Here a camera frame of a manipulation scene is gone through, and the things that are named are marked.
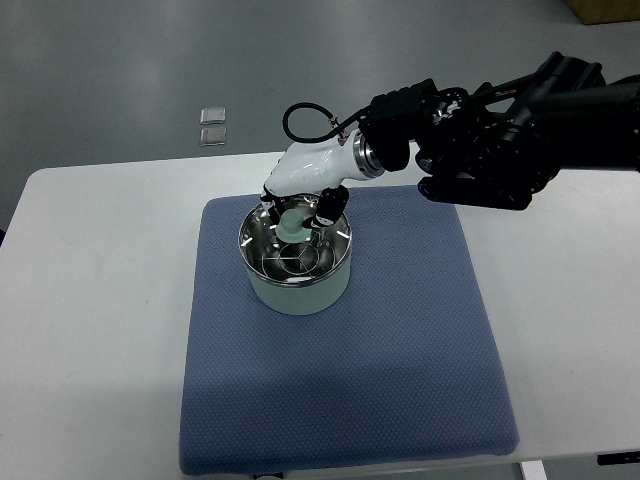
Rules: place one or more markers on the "blue quilted mat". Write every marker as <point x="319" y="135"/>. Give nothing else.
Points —
<point x="402" y="367"/>

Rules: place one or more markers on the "glass lid with green knob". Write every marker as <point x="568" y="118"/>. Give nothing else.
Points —
<point x="305" y="257"/>

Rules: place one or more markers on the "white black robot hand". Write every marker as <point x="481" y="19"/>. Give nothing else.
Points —
<point x="319" y="168"/>

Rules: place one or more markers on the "pale green pot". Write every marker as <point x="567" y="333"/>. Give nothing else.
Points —
<point x="297" y="299"/>

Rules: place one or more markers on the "metal floor plate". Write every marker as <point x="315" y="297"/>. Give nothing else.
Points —
<point x="213" y="136"/>
<point x="212" y="115"/>

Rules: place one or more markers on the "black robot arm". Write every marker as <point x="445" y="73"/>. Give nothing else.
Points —
<point x="502" y="144"/>

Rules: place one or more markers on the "upper metal floor plate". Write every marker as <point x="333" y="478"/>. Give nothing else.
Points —
<point x="212" y="115"/>

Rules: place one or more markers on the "brown cardboard box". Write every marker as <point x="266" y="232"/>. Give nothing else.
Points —
<point x="596" y="12"/>

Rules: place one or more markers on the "lower metal floor plate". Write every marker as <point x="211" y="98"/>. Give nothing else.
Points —
<point x="213" y="136"/>

